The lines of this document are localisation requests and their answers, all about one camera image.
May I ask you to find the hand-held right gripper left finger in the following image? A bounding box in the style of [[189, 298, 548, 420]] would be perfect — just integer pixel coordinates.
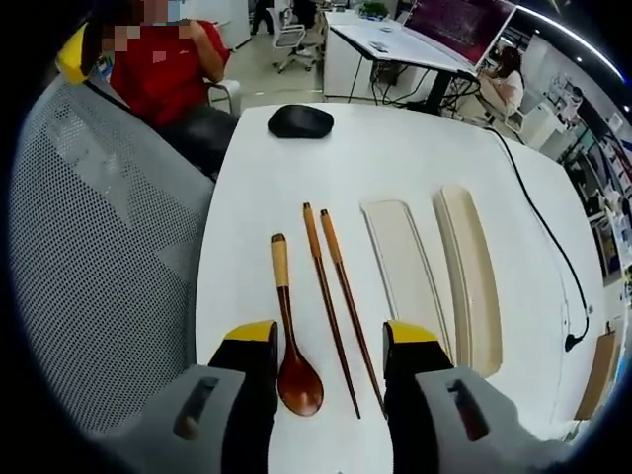
[[118, 319, 280, 474]]

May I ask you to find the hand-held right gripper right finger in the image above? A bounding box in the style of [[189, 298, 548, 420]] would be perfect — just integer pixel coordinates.
[[382, 319, 549, 474]]

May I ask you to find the wooden spoon utensil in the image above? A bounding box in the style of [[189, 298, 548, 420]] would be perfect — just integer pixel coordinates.
[[270, 233, 325, 418]]

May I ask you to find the wooden chopstick utensil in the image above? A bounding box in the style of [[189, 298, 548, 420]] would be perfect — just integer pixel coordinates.
[[319, 208, 387, 420], [301, 201, 362, 420]]

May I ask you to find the beige cutlery case base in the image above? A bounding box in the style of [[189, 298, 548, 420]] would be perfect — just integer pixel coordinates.
[[432, 181, 505, 377]]

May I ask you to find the beige cutlery case lid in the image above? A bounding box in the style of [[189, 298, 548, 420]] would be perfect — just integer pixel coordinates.
[[358, 197, 453, 356]]

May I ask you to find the white office chair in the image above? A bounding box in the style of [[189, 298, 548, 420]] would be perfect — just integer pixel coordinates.
[[206, 78, 243, 113]]

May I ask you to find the cardboard box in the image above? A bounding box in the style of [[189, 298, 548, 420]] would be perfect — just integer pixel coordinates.
[[575, 320, 623, 421]]

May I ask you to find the grey mesh office chair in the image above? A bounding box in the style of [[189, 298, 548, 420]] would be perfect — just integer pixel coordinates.
[[9, 78, 216, 445]]

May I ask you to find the white swivel chair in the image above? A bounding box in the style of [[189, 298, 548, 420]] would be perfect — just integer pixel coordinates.
[[269, 4, 327, 75]]

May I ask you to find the black computer mouse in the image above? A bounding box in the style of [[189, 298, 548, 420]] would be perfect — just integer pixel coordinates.
[[267, 105, 335, 140]]

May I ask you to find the white office desk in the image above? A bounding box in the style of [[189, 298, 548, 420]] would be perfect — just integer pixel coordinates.
[[323, 9, 480, 108]]

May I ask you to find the white laptop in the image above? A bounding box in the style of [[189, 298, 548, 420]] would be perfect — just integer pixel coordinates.
[[404, 0, 519, 65]]

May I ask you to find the black power cable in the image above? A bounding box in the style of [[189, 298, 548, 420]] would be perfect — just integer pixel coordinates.
[[486, 125, 592, 353]]

